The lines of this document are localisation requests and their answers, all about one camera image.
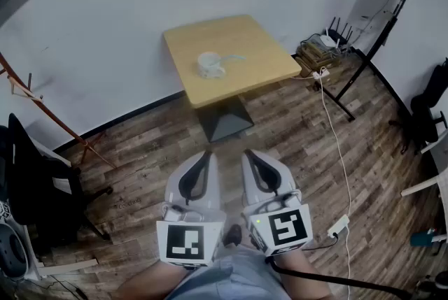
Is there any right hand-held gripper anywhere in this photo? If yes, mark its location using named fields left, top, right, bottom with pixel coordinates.
left=240, top=148, right=314, bottom=257

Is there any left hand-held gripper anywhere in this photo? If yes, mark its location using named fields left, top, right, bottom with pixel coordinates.
left=155, top=150, right=227, bottom=271

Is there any white cup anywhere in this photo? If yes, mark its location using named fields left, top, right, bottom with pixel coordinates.
left=197, top=51, right=227, bottom=80

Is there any person's left forearm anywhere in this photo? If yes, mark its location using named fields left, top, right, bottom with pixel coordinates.
left=114, top=259, right=192, bottom=300

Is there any person's right forearm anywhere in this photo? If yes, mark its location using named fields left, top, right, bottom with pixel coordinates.
left=269, top=248, right=337, bottom=300

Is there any person's dark shoe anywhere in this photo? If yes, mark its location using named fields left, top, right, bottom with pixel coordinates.
left=223, top=224, right=243, bottom=248

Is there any person's light blue clothing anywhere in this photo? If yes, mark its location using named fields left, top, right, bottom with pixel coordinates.
left=167, top=245, right=292, bottom=300

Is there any white floor power strip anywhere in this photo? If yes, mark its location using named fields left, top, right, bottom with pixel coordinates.
left=326, top=214, right=351, bottom=238

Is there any light wooden plank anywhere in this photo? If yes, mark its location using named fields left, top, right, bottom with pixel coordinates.
left=36, top=258, right=99, bottom=278

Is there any black chair with white seat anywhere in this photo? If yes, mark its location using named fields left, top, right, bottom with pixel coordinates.
left=0, top=112, right=113, bottom=241

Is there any stack of brown books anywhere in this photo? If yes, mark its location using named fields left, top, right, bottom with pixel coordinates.
left=293, top=41, right=342, bottom=78

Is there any teal box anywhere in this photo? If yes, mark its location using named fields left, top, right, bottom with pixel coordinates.
left=410, top=228, right=438, bottom=248

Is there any white plastic chair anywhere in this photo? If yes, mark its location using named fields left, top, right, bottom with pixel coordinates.
left=400, top=129, right=448, bottom=198

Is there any brown wooden coat rack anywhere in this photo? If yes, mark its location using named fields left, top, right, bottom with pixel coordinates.
left=0, top=52, right=118, bottom=171

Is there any white router with black antennas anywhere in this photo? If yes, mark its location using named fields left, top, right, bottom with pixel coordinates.
left=318, top=16, right=354, bottom=48

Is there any black display stand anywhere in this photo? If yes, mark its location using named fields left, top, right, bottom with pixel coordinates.
left=322, top=0, right=424, bottom=122

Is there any round white and grey device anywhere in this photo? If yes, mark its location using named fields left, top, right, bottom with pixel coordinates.
left=0, top=221, right=29, bottom=279

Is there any black office chair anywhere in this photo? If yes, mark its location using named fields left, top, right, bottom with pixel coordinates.
left=388, top=58, right=448, bottom=156

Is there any black table pedestal base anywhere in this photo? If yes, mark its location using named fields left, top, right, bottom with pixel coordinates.
left=196, top=94, right=255, bottom=144

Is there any long white cable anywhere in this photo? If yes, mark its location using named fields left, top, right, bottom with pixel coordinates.
left=318, top=66, right=353, bottom=259

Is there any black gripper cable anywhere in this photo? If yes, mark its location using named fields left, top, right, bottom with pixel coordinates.
left=272, top=255, right=414, bottom=300

